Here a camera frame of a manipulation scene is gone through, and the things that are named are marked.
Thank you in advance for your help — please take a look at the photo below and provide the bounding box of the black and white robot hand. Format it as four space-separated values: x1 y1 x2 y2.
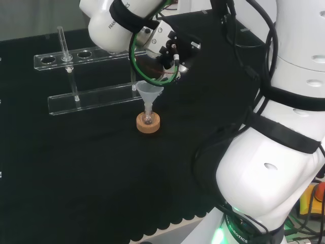
158 24 202 80

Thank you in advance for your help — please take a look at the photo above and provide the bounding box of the clear acrylic funnel stand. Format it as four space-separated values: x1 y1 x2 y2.
33 25 153 116

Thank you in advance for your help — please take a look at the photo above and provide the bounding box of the small glass round-bottom flask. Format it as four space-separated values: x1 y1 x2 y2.
141 105 156 126

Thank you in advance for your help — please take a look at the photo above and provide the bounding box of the yellow stop button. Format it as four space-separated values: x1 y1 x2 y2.
298 181 325 222

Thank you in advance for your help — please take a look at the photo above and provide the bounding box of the translucent plastic funnel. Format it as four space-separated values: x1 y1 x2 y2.
135 81 165 114

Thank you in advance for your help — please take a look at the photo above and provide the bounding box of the black bench cloth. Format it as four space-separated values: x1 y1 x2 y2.
0 9 270 242

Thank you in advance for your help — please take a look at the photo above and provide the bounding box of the cork ring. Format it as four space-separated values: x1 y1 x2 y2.
136 112 162 134

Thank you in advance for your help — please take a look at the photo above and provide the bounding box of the green cable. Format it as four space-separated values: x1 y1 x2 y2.
128 0 180 86

